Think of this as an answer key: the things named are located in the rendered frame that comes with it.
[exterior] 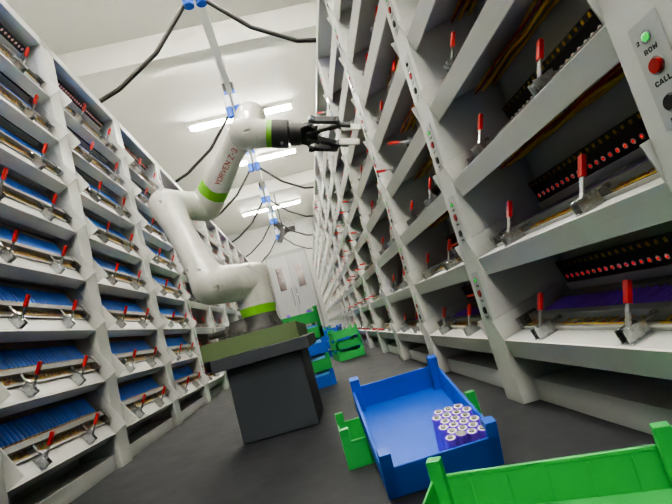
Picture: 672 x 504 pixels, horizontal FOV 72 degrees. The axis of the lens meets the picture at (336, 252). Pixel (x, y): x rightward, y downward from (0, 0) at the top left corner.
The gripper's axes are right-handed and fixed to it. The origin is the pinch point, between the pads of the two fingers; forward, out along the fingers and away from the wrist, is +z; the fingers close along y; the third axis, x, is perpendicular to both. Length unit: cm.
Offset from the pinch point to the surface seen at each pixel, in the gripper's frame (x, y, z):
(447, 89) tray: 33, -38, 18
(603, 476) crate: 114, -36, 23
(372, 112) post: -37.1, 17.1, 11.9
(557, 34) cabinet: 35, -52, 37
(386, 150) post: -22.7, 25.1, 17.3
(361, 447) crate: 99, 3, -3
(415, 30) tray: 12.8, -41.6, 12.6
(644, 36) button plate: 79, -74, 23
